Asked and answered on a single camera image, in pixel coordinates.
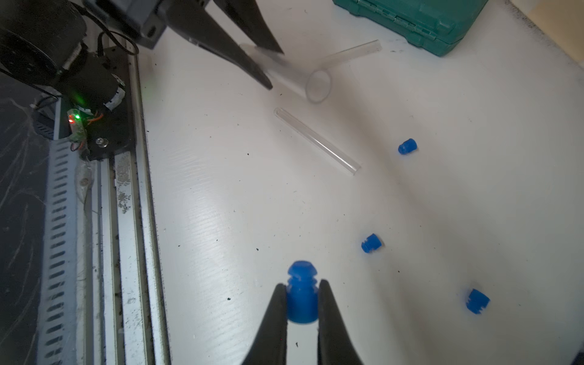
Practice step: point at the clear test tube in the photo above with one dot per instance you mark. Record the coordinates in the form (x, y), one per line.
(347, 55)
(308, 81)
(317, 140)

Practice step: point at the blue stopper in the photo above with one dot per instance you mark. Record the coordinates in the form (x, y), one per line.
(477, 301)
(371, 244)
(407, 147)
(302, 293)

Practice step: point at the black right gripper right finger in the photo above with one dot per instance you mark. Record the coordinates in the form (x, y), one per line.
(334, 345)

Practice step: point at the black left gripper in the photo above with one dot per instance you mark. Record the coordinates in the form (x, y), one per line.
(144, 21)

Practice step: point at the green plastic tool case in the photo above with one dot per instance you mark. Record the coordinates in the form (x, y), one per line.
(436, 26)

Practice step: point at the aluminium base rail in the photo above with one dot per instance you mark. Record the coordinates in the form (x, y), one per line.
(101, 298)

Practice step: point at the clear test tube by case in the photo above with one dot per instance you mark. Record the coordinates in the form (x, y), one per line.
(347, 55)

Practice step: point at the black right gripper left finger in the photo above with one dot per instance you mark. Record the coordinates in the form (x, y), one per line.
(270, 342)

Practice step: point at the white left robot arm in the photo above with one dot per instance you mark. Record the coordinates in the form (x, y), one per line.
(83, 52)

